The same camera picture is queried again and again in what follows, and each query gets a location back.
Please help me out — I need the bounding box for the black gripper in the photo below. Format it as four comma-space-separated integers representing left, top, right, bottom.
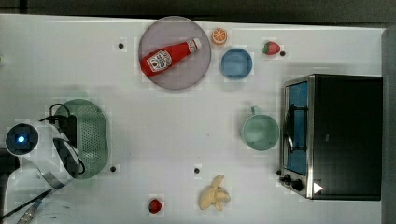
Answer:
57, 115, 78, 147

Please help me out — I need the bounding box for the green plastic strainer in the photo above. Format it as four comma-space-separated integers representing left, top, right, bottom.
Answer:
64, 99, 108, 179

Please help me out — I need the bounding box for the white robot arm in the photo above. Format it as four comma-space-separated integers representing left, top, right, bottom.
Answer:
1, 116, 86, 224

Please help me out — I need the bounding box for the red ketchup bottle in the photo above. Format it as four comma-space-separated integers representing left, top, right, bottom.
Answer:
139, 38, 202, 77

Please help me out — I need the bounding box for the red strawberry toy near robot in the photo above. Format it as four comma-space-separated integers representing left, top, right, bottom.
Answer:
148, 199, 163, 214

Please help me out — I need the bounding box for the grey round plate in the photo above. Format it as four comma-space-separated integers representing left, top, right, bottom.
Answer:
138, 16, 211, 91

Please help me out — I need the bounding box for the peeled banana toy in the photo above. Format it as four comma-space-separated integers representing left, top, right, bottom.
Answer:
198, 175, 231, 211

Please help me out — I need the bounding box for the orange slice toy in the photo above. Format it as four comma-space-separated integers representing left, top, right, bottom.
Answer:
211, 28, 228, 45

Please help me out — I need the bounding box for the blue cup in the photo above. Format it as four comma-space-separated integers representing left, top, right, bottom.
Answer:
220, 49, 253, 79

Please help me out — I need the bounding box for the green mug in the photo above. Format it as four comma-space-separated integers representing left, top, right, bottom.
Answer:
240, 105, 280, 151

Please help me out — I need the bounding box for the black toaster oven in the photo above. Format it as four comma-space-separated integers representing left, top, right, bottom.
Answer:
277, 74, 383, 201

